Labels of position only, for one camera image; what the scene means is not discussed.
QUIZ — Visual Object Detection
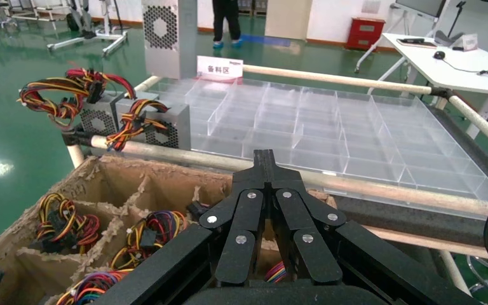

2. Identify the grey white desk box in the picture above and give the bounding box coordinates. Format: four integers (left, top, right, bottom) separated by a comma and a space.
435, 30, 479, 52

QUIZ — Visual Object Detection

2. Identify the white metal floor stand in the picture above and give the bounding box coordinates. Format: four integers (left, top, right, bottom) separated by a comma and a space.
46, 0, 130, 58

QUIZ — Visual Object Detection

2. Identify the red metal cabinet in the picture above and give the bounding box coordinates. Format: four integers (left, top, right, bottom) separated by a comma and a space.
346, 17, 386, 51

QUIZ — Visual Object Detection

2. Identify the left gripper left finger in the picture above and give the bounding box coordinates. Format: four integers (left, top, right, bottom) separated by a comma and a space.
198, 149, 266, 287

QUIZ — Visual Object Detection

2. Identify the flat tablet with remote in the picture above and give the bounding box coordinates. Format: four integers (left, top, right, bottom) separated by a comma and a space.
396, 37, 438, 48

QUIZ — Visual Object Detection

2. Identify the white label sign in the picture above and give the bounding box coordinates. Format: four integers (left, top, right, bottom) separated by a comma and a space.
196, 55, 245, 81

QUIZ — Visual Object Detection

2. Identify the white rack leg pipe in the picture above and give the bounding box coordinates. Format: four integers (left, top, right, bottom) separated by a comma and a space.
438, 250, 474, 297
66, 144, 86, 169

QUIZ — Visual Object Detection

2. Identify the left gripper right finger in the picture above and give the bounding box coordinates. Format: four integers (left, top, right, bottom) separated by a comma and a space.
266, 149, 347, 285

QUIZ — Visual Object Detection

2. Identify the beige upright panel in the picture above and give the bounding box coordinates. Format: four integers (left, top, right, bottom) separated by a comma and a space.
265, 0, 313, 41

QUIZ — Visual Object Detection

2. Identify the grey power supply with wires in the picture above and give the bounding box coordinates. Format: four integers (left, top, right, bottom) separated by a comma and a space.
65, 68, 161, 135
105, 98, 192, 151
141, 0, 198, 80
18, 76, 119, 137

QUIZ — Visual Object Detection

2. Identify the black rack edge board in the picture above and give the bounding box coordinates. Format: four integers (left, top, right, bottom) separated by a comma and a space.
307, 191, 488, 254

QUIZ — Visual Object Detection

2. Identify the brown cardboard divided box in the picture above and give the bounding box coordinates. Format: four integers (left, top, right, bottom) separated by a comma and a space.
0, 153, 337, 305

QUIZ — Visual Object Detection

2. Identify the clear acrylic divided tray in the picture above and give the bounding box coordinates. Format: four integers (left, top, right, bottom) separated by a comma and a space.
147, 77, 488, 203

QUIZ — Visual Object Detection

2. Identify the white frame table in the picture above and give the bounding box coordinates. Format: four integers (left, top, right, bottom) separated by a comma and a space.
0, 0, 71, 31

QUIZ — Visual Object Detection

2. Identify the person in dark trousers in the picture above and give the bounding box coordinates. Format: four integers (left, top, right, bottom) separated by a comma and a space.
211, 0, 243, 50

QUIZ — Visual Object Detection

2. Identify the black computer monitor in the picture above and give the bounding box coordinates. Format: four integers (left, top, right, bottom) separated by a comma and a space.
389, 0, 448, 20

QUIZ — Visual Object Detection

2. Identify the white desk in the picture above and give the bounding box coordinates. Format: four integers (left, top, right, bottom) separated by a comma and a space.
353, 32, 488, 140

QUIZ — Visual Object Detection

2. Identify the black pipe joint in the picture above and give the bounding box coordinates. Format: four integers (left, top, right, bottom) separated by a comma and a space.
60, 129, 95, 147
430, 85, 456, 102

